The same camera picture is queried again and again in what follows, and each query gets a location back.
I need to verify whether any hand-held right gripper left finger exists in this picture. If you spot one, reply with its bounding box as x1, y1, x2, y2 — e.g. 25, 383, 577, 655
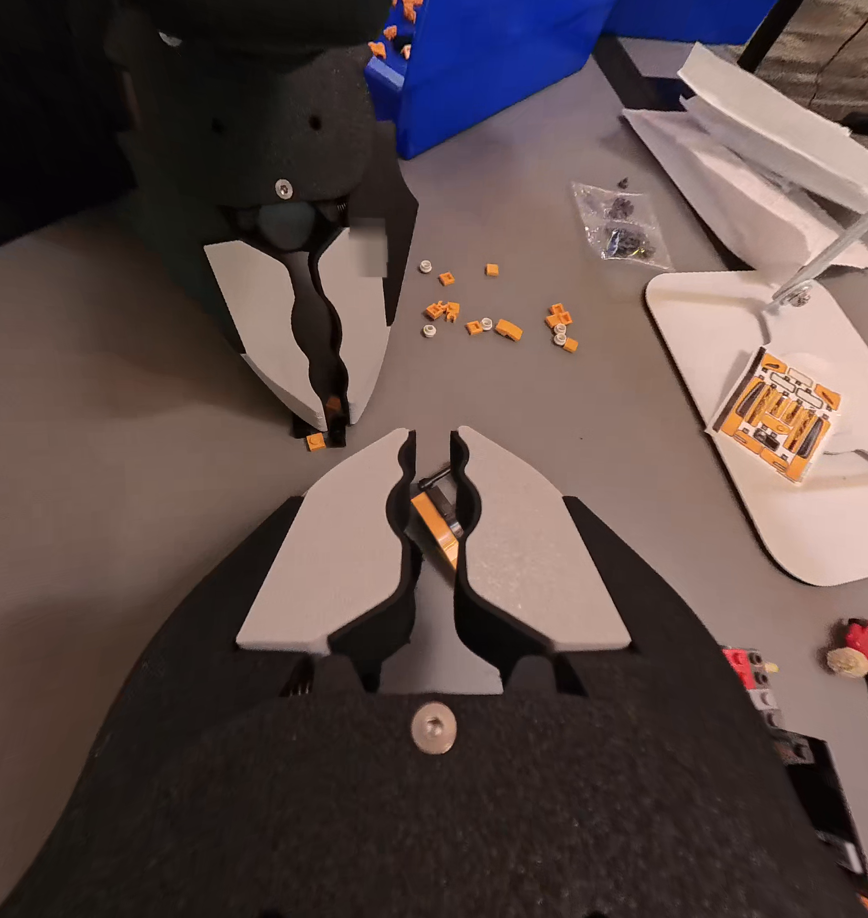
235, 427, 424, 693

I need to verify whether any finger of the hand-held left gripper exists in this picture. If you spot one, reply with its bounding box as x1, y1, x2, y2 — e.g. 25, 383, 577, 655
203, 239, 332, 433
316, 228, 390, 426

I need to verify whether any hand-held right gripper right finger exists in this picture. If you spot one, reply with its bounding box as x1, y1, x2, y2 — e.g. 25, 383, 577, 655
450, 425, 633, 693

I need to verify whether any orange black lego subassembly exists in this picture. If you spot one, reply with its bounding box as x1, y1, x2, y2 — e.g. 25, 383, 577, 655
407, 465, 472, 572

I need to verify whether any person's left forearm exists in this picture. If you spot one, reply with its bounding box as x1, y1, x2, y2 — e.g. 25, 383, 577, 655
0, 0, 155, 255

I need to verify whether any pile of orange lego pieces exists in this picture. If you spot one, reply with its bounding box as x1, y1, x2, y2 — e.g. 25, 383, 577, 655
368, 0, 425, 62

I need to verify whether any partly built lego car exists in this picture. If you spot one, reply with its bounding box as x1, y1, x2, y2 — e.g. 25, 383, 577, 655
721, 645, 868, 918

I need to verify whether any cluster of orange white pieces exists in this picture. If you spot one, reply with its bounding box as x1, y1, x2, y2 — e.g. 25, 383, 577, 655
418, 260, 582, 354

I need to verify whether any clear bag of dark parts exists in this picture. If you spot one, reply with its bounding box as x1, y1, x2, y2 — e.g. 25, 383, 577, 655
570, 181, 675, 272

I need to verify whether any orange sticker sheet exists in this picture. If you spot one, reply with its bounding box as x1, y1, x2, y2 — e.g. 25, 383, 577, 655
705, 346, 842, 485

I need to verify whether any white book stand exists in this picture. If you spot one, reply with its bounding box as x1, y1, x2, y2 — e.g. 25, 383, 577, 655
644, 190, 868, 588

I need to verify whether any white paper bag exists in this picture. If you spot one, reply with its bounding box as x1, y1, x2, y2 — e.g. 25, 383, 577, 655
620, 108, 868, 272
676, 42, 868, 232

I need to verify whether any black pole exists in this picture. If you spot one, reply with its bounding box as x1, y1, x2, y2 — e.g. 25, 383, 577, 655
737, 0, 805, 73

